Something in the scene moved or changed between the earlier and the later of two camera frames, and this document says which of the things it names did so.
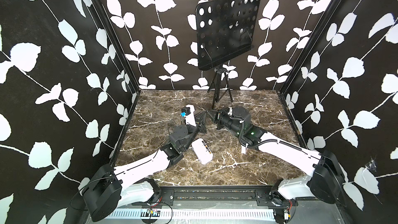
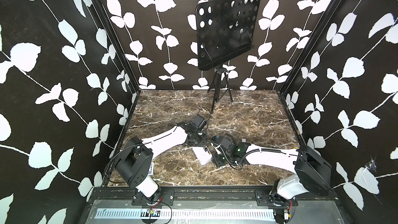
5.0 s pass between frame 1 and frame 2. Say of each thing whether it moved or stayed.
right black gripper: moved
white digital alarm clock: stayed
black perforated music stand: stayed
